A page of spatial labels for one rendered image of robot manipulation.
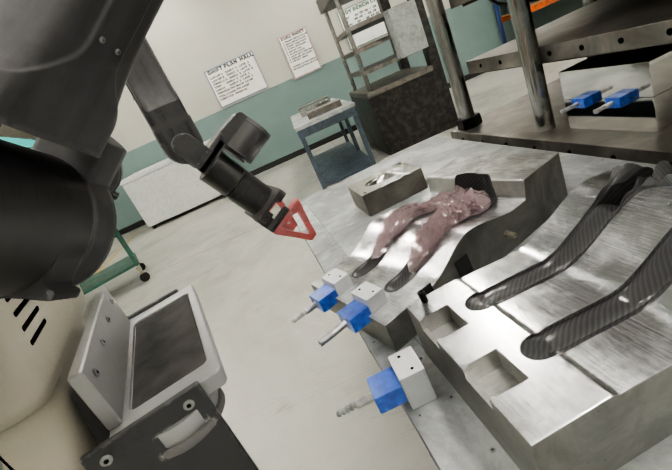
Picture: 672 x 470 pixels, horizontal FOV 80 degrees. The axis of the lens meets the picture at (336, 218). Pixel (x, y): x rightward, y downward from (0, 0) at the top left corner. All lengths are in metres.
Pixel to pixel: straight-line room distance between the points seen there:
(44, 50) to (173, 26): 7.63
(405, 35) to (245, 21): 3.62
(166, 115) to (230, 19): 7.07
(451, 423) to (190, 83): 7.43
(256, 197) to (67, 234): 0.47
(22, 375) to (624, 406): 0.49
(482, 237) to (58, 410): 0.63
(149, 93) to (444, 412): 0.59
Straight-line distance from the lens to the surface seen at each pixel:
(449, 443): 0.55
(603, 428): 0.47
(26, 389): 0.39
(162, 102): 0.65
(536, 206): 0.87
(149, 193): 7.26
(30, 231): 0.22
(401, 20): 4.77
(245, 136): 0.67
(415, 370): 0.56
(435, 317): 0.58
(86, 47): 0.21
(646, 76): 1.23
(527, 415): 0.44
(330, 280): 0.77
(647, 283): 0.57
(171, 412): 0.40
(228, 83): 7.61
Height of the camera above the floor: 1.23
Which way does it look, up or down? 19 degrees down
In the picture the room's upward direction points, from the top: 24 degrees counter-clockwise
